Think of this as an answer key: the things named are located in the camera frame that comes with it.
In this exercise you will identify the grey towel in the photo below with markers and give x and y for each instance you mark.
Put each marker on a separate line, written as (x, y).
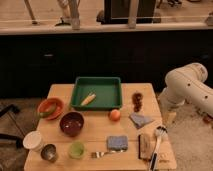
(140, 120)

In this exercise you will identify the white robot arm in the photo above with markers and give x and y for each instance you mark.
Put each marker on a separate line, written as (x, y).
(187, 84)

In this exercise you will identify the purple bowl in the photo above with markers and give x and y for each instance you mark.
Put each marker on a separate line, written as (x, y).
(72, 123)

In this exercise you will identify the orange bowl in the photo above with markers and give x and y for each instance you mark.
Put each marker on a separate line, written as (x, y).
(44, 105)

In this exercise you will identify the green vegetable in bowl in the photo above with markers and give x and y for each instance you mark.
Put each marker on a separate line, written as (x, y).
(48, 112)

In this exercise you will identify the corn cob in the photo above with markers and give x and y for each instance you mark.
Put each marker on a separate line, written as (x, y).
(88, 99)

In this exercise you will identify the green plastic tray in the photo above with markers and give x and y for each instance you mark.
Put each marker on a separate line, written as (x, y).
(107, 90)

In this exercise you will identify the orange fruit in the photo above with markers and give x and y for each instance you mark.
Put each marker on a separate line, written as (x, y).
(114, 115)

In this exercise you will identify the blue sponge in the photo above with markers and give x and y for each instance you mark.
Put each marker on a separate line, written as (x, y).
(117, 143)

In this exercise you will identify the wooden table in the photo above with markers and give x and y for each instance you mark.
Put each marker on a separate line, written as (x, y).
(96, 129)

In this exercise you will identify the metal fork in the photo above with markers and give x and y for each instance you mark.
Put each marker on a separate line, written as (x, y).
(100, 154)

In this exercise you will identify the green cup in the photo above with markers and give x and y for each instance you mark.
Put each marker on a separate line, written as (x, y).
(76, 150)

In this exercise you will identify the wooden block brush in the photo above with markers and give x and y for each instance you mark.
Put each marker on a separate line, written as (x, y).
(144, 144)

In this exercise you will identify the metal cup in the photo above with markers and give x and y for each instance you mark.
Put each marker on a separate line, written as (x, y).
(49, 153)

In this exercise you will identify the white cup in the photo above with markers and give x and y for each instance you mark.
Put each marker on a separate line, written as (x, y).
(33, 141)

